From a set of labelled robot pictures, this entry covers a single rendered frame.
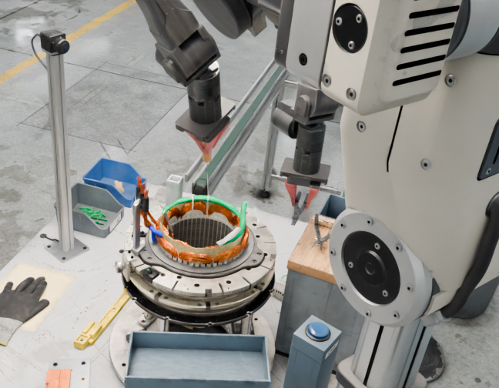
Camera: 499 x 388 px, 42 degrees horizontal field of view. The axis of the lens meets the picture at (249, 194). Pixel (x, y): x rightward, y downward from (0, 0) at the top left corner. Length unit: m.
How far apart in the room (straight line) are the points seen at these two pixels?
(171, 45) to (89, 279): 0.90
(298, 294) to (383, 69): 1.01
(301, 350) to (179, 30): 0.65
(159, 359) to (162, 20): 0.60
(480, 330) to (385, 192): 2.35
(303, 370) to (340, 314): 0.19
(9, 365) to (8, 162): 2.35
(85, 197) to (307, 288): 0.84
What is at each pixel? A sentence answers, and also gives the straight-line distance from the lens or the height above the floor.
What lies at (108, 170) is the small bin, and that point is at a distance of 2.12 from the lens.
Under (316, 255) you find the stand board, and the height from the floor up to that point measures 1.07.
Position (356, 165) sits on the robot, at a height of 1.57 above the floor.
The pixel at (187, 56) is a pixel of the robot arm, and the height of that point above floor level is 1.55.
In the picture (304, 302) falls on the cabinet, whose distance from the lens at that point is 1.45.
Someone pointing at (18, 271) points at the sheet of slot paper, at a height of 0.78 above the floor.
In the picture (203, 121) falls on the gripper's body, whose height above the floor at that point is 1.41.
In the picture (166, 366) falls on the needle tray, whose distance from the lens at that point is 1.20.
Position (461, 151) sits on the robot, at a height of 1.64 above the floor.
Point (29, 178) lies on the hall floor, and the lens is 3.64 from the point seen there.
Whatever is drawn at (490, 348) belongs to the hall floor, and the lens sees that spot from 2.99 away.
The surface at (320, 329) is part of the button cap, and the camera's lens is 1.28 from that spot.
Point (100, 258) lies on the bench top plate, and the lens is 1.81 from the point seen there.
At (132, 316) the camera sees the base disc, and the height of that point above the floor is 0.80.
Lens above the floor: 1.92
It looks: 33 degrees down
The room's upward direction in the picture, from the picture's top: 7 degrees clockwise
